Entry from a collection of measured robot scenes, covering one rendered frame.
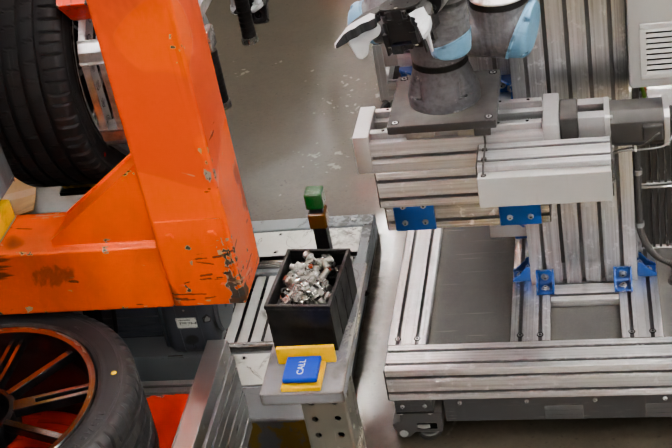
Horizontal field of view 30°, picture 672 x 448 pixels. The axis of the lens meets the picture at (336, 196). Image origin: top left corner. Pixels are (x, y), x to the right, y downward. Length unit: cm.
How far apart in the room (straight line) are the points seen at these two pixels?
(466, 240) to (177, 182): 101
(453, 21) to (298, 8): 310
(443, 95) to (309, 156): 165
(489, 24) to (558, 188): 35
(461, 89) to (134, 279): 79
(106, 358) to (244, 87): 223
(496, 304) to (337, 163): 122
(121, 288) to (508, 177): 84
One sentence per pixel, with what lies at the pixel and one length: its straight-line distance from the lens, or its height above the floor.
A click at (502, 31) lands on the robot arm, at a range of 245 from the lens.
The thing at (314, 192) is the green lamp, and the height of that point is 66.
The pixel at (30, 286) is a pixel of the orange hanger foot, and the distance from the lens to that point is 276.
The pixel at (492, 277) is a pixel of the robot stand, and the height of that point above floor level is 21.
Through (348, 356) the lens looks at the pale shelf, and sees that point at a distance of 256.
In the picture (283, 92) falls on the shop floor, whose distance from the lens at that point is 460.
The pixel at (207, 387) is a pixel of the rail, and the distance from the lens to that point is 266.
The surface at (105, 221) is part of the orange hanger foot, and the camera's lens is 262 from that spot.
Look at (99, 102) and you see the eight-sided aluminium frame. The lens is 287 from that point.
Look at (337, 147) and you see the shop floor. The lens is 418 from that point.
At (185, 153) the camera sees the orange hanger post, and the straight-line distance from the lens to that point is 245.
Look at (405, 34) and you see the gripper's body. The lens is 202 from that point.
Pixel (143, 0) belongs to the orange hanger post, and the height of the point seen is 122.
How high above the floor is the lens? 205
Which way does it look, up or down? 32 degrees down
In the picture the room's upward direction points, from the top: 11 degrees counter-clockwise
